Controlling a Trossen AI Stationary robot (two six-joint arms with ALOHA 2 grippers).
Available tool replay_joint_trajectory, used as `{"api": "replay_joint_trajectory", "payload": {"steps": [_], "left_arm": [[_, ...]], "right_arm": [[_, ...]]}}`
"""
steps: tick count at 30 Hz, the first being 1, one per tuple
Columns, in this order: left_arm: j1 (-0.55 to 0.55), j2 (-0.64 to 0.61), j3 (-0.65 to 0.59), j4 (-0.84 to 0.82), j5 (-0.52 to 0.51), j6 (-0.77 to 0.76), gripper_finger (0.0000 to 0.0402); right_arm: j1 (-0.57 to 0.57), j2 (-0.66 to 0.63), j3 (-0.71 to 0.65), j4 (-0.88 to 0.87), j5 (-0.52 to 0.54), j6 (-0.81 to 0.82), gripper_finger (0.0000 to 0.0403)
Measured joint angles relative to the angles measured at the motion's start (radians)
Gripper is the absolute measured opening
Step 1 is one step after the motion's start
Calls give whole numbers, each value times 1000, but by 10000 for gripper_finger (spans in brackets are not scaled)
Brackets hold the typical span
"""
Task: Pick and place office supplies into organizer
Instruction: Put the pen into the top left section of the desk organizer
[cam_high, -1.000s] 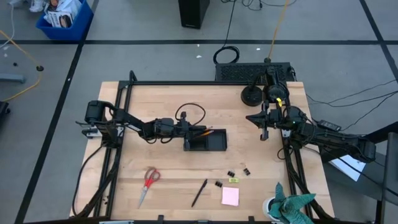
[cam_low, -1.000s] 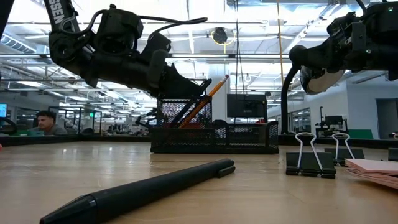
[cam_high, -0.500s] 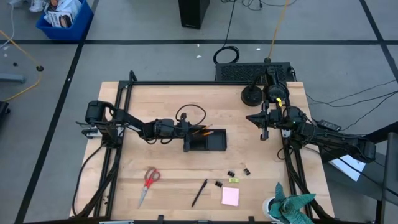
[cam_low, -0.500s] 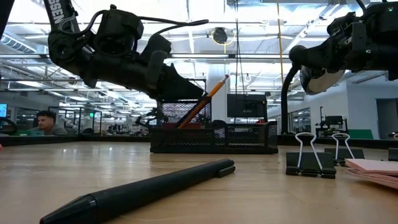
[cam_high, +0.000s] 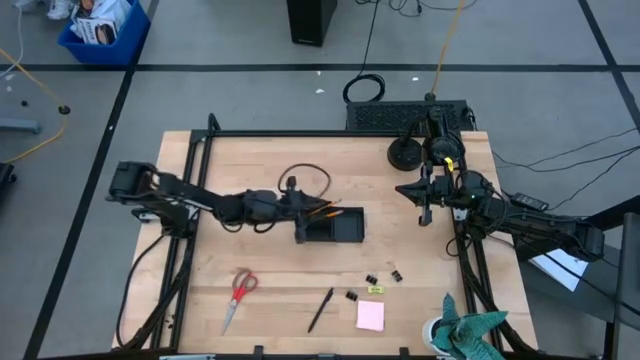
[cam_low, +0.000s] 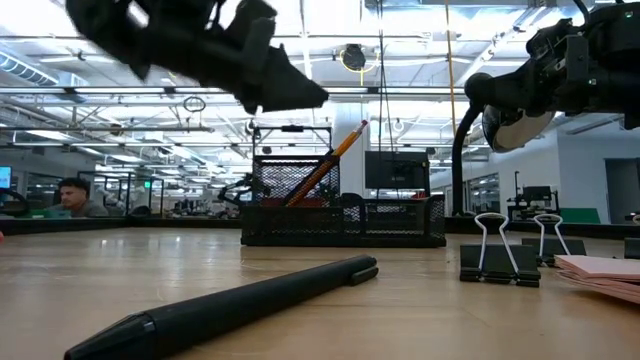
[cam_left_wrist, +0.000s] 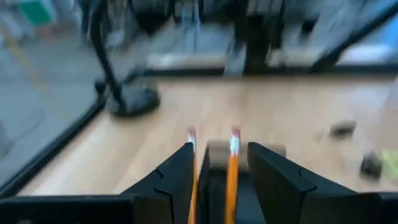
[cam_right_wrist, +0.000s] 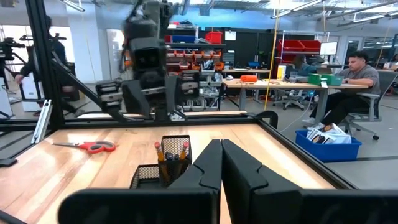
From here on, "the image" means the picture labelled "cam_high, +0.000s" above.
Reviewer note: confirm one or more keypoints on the white paper sheet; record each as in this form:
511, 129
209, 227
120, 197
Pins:
565, 270

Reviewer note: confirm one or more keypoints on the grey metal bar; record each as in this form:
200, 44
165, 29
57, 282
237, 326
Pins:
20, 125

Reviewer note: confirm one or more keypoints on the black pen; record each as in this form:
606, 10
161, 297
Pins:
320, 310

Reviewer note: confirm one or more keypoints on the black aluminium table frame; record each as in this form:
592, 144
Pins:
325, 133

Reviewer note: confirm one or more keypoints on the blue plastic bin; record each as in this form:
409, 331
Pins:
115, 50

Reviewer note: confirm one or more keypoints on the white cup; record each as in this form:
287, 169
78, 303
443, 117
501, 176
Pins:
428, 335

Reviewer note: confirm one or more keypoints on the silver bar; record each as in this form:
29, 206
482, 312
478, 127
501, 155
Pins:
187, 357

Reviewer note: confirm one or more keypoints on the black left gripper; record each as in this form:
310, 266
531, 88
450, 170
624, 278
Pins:
285, 205

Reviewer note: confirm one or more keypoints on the teal patterned cloth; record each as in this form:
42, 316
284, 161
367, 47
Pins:
470, 330

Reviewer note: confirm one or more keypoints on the white printed carton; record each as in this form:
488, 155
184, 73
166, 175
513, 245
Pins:
97, 31

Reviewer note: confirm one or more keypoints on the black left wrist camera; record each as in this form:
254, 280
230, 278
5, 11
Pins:
292, 182

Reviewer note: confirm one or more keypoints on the black vented computer case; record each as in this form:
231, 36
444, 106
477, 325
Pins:
380, 116

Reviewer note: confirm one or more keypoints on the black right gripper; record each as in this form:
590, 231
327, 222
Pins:
450, 192

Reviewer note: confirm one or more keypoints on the black mesh desk organizer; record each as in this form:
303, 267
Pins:
350, 227

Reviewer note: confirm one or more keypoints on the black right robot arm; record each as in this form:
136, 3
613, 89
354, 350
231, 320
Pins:
525, 222

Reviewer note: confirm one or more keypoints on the white crumpled cloth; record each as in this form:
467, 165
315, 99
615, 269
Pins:
60, 9

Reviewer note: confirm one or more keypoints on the orange pencil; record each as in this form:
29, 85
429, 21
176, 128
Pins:
336, 214
334, 203

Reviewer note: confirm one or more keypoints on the round black floor socket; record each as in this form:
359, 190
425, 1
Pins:
63, 109

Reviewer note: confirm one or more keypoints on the black power adapter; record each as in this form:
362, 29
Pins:
530, 201

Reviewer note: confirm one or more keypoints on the white papers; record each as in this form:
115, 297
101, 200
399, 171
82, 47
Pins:
107, 10

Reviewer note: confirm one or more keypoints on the dark grey panel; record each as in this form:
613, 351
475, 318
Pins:
631, 280

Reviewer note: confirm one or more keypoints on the pink sticky note pad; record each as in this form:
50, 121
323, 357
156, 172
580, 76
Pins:
370, 316

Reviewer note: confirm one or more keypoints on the black binder clip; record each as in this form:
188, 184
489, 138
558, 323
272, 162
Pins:
352, 296
371, 279
396, 276

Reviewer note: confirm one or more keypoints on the black computer tower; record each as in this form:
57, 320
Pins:
310, 22

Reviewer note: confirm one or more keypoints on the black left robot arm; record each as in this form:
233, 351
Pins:
175, 192

